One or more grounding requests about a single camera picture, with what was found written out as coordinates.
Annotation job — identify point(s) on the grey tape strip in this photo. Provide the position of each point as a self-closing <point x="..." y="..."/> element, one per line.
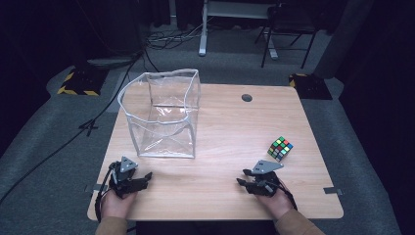
<point x="332" y="191"/>
<point x="94" y="187"/>

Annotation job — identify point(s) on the clear plastic bag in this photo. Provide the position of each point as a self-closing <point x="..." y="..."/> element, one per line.
<point x="163" y="114"/>

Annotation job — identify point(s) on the white desk frame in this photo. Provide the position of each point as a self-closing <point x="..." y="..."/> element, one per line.
<point x="203" y="32"/>

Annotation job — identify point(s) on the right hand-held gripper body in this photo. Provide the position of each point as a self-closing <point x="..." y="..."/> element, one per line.
<point x="266" y="167"/>

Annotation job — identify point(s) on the black table grommet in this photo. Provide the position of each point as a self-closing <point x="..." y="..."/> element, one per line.
<point x="247" y="97"/>

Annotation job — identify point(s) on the grey floor plate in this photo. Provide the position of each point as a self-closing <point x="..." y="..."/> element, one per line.
<point x="111" y="62"/>

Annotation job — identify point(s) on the black chair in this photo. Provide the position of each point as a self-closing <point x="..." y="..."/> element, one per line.
<point x="287" y="23"/>

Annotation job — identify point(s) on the grey curtain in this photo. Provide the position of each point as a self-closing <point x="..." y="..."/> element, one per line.
<point x="342" y="39"/>

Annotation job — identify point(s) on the person's right hand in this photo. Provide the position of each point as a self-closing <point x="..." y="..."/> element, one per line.
<point x="275" y="204"/>

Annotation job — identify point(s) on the black yellow striped base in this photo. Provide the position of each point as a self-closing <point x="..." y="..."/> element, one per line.
<point x="310" y="86"/>
<point x="81" y="83"/>

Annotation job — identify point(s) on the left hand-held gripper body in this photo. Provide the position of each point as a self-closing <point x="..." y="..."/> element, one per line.
<point x="127" y="164"/>

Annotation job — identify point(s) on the person's left hand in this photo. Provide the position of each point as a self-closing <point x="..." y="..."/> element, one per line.
<point x="115" y="205"/>

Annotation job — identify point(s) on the colourful puzzle cube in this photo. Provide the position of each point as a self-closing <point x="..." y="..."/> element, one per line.
<point x="280" y="148"/>

